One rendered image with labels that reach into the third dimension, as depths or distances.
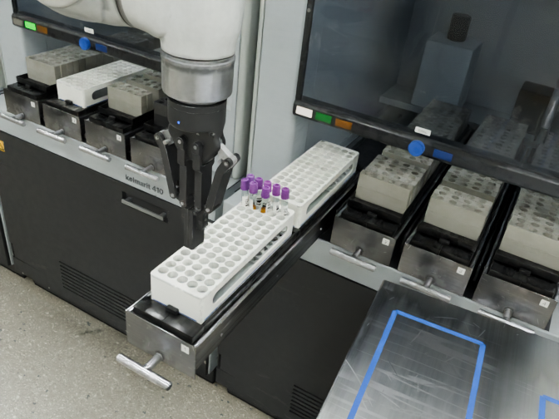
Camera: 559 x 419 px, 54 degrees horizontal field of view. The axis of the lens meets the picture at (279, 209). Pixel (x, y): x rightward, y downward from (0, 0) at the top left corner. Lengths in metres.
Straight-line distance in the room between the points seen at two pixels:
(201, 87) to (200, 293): 0.31
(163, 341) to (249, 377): 0.74
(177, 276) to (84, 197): 0.81
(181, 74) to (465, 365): 0.57
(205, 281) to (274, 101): 0.50
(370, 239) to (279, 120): 0.33
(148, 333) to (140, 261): 0.72
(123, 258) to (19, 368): 0.53
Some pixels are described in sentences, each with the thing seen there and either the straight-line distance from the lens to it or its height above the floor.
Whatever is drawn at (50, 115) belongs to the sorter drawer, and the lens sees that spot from 1.59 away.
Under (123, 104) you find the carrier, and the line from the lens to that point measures 1.48.
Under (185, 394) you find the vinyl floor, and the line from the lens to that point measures 1.80.
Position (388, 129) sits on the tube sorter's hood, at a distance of 1.09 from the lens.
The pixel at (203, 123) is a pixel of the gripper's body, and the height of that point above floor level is 1.13.
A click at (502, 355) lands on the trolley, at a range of 0.92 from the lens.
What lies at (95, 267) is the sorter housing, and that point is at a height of 0.31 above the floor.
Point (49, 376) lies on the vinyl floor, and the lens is 1.90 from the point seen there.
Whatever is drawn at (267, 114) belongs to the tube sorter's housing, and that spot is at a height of 0.94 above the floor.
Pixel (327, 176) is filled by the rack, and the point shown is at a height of 0.86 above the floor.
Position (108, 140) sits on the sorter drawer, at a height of 0.78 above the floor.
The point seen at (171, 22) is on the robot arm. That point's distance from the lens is 0.64.
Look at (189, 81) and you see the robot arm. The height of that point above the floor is 1.19.
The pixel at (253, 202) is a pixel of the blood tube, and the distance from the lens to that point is 1.00.
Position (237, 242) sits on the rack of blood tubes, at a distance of 0.93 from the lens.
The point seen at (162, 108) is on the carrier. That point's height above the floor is 0.87.
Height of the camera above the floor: 1.41
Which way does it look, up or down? 33 degrees down
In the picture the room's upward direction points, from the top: 7 degrees clockwise
